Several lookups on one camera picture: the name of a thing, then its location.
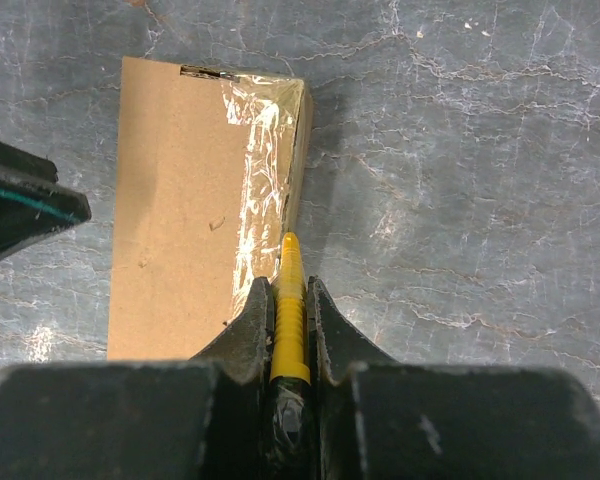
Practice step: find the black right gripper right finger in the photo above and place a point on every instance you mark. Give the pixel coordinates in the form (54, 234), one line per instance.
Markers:
(335, 342)

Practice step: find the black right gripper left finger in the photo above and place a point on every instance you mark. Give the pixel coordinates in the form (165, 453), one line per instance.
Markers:
(243, 349)

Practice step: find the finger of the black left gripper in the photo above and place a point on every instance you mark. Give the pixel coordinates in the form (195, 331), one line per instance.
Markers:
(33, 206)

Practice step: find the yellow utility knife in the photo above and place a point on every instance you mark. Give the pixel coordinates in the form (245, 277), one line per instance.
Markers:
(286, 426)

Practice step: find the brown cardboard express box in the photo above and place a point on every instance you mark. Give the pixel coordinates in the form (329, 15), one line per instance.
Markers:
(209, 174)

